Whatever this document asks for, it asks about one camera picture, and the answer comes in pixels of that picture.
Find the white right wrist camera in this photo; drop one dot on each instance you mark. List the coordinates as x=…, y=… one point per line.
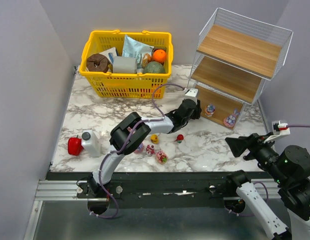
x=280, y=129

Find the white blue carton box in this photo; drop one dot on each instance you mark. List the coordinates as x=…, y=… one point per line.
x=110, y=54

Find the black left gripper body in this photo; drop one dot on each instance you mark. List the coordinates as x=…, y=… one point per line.
x=197, y=109

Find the orange fruit toy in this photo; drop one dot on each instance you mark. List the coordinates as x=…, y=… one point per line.
x=159, y=56

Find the red bell pepper toy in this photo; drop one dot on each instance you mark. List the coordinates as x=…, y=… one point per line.
x=75, y=146

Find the pink bear donut figure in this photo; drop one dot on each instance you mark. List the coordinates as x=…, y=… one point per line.
x=161, y=157

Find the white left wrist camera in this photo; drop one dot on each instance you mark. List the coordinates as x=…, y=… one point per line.
x=191, y=94

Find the purple bunny cupcake figure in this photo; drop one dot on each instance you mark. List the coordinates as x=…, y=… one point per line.
x=209, y=110

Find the bread in netted pack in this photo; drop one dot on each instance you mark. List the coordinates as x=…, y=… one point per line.
x=147, y=58

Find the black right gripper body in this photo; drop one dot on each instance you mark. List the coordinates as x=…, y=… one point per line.
x=251, y=144

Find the grey paper roll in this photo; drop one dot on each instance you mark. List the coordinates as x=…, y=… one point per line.
x=124, y=65

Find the red haired mermaid figure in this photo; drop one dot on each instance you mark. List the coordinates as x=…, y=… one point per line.
x=179, y=138

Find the white wire wooden shelf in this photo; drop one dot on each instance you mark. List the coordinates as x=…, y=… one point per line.
x=234, y=59

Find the white bottle grey cap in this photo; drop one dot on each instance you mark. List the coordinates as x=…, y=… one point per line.
x=91, y=143

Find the yellow duck figure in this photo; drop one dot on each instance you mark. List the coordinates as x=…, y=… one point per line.
x=154, y=139

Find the light blue snack bag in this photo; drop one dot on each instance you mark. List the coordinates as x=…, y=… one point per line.
x=135, y=49

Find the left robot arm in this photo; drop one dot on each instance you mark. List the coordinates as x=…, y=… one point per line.
x=131, y=132

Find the yellow plastic shopping basket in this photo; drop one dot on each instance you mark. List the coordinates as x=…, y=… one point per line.
x=125, y=85

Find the pink bear strawberry figure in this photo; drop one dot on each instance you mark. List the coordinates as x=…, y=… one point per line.
x=150, y=150

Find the brown chocolate donut toy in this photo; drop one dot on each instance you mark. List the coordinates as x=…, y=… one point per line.
x=97, y=63

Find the green melon toy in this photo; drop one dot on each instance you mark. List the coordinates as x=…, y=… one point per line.
x=154, y=68

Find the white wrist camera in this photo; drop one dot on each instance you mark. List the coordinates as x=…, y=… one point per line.
x=280, y=129
x=191, y=94

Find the purple bunny pink cake figure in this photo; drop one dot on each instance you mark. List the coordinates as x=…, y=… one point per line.
x=139, y=149

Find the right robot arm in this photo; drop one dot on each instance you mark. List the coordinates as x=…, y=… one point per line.
x=290, y=170

